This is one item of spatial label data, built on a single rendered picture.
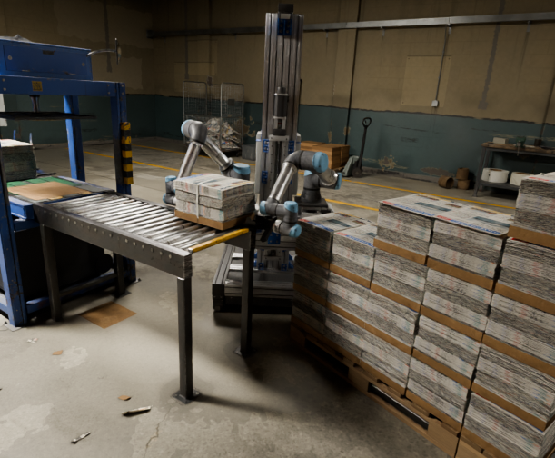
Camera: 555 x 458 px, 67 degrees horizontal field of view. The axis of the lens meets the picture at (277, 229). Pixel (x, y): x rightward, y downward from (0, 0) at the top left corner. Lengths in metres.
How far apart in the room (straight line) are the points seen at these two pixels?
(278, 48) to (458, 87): 6.11
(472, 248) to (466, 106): 7.02
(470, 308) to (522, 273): 0.27
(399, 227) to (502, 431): 0.93
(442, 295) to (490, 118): 6.90
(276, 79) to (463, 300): 1.89
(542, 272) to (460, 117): 7.15
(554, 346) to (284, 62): 2.24
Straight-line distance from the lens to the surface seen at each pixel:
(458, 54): 8.87
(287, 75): 3.03
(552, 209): 1.73
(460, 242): 1.88
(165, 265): 2.10
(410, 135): 9.01
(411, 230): 1.99
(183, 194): 2.46
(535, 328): 1.85
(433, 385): 2.17
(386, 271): 2.12
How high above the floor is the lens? 1.53
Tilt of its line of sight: 18 degrees down
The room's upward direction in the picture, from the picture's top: 3 degrees clockwise
